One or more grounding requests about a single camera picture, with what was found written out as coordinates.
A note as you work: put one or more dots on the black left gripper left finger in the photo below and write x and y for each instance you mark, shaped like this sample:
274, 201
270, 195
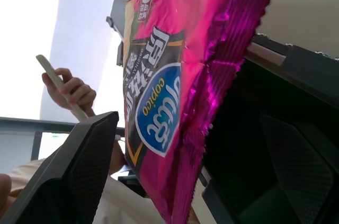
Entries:
66, 171

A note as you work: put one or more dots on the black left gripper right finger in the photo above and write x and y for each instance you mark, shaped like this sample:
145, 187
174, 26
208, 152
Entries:
299, 171

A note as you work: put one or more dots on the white smartphone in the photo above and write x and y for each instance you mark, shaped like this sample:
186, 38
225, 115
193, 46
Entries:
50, 71

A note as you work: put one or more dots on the pink snack bag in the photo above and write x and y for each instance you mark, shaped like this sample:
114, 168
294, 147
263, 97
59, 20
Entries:
206, 49

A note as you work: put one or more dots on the person's bare hand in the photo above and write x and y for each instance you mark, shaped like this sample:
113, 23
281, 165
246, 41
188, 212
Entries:
76, 94

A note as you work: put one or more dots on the dark window frame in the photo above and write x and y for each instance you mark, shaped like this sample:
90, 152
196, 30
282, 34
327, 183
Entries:
18, 124

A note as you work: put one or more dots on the grey metal frame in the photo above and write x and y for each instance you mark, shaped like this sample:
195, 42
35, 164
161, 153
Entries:
118, 9

